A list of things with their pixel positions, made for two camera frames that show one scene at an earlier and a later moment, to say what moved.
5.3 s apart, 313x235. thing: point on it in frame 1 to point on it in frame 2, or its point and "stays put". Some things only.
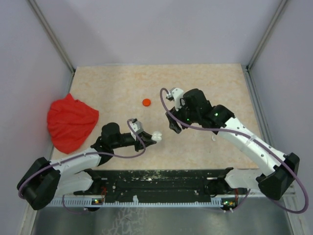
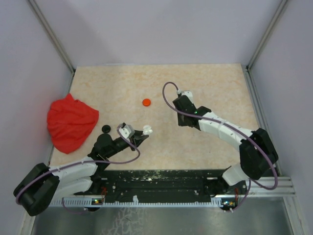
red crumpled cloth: x=70 y=123 stays put
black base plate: x=167 y=183 stays put
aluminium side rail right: x=291 y=191 stays put
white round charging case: x=156 y=135 to x=147 y=129
